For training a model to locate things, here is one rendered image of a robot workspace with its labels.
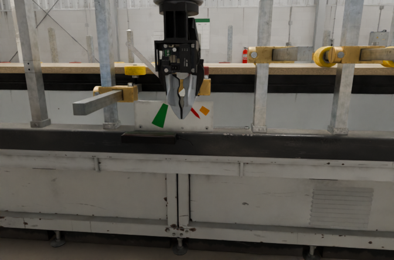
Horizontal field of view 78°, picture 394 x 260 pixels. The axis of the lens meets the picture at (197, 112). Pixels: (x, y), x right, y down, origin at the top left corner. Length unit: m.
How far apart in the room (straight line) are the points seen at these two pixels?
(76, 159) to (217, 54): 7.13
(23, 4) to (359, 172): 1.22
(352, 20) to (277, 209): 0.83
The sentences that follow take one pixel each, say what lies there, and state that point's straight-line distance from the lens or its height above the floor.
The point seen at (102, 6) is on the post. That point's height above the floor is 1.09.
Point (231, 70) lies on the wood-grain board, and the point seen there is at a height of 0.89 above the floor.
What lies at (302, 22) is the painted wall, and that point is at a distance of 8.34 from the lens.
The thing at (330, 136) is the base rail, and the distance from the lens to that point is 0.87.
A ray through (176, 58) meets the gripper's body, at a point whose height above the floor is 0.94.
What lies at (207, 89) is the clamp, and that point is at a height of 0.84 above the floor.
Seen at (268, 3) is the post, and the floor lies 1.09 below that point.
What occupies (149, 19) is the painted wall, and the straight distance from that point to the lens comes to 8.26.
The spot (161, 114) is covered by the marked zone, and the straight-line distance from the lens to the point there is 0.81.
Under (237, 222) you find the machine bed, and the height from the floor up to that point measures 0.18.
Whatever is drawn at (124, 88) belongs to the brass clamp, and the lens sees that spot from 0.83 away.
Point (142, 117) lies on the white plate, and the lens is 0.83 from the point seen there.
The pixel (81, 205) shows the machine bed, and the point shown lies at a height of 0.23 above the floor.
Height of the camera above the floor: 0.94
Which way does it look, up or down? 13 degrees down
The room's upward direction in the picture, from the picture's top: straight up
